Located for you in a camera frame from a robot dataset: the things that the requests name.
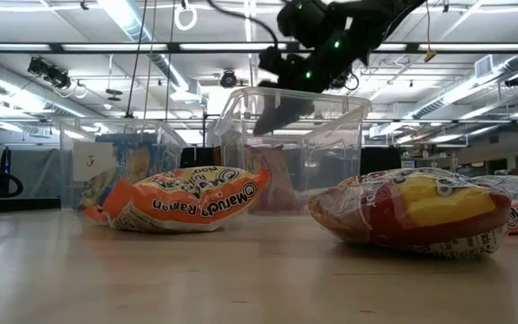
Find red Maruchan ramen pack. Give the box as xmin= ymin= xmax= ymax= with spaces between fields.
xmin=307 ymin=166 xmax=513 ymax=260
xmin=246 ymin=143 xmax=303 ymax=213

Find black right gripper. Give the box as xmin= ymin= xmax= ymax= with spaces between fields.
xmin=253 ymin=43 xmax=333 ymax=137

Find white cable ring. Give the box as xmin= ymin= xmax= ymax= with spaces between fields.
xmin=173 ymin=0 xmax=199 ymax=32

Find silver ceiling duct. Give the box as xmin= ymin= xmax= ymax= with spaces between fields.
xmin=95 ymin=0 xmax=189 ymax=91
xmin=410 ymin=56 xmax=518 ymax=121

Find blue Maruchan ramen pack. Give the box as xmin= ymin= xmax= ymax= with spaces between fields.
xmin=150 ymin=142 xmax=182 ymax=194
xmin=78 ymin=132 xmax=155 ymax=209

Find white air vent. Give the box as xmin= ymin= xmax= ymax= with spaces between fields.
xmin=474 ymin=54 xmax=496 ymax=79

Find long ceiling light bar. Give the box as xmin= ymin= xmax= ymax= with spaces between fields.
xmin=0 ymin=40 xmax=518 ymax=55

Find black aluminium rig frame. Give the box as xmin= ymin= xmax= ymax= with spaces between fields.
xmin=0 ymin=196 xmax=65 ymax=213

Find black ceiling spotlights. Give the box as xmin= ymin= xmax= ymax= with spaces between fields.
xmin=26 ymin=56 xmax=73 ymax=91

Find long thin black cable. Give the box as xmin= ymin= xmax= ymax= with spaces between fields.
xmin=124 ymin=0 xmax=150 ymax=120

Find clear plastic bin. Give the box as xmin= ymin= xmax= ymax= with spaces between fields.
xmin=58 ymin=117 xmax=188 ymax=212
xmin=213 ymin=85 xmax=373 ymax=216

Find black dome ceiling camera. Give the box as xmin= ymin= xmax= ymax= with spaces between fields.
xmin=219 ymin=68 xmax=239 ymax=90

